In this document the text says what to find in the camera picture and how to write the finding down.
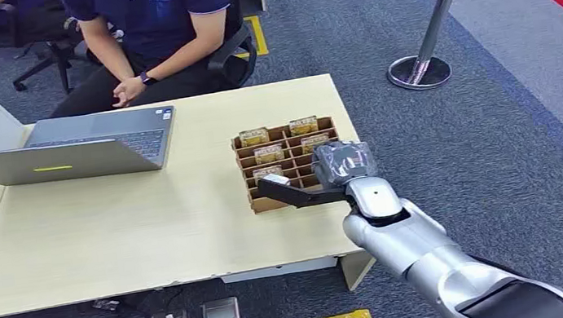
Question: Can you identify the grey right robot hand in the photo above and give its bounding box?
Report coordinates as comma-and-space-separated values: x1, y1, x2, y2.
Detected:
309, 136, 380, 191

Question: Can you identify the person's left hand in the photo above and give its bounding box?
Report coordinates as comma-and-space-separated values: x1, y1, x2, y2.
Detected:
112, 74, 151, 108

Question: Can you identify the person's right hand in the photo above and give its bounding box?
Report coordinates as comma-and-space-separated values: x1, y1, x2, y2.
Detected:
109, 84, 130, 111

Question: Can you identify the gold patterned card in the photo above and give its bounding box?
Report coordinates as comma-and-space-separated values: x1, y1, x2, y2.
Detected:
252, 144, 286, 166
299, 132, 332, 155
238, 126, 271, 148
287, 115, 321, 137
252, 164, 284, 182

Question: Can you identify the person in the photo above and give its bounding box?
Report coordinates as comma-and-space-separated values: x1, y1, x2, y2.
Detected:
34, 0, 245, 121

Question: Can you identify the brown cardboard card holder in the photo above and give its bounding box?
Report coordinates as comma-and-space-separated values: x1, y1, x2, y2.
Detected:
228, 113, 349, 218

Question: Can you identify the grey open laptop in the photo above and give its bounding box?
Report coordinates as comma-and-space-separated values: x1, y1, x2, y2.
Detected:
0, 103, 183, 192

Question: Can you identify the black office chair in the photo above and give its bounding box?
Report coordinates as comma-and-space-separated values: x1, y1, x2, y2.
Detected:
197, 0, 263, 93
0, 0, 107, 104

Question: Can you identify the beige desk leg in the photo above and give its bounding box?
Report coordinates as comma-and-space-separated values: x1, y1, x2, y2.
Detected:
336, 249, 381, 293

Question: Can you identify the closed metal floor socket box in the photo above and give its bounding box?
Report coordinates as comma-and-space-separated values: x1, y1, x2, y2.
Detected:
199, 295, 241, 318

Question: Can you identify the chrome stanchion post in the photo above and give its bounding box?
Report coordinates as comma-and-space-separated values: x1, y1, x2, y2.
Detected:
376, 0, 494, 95

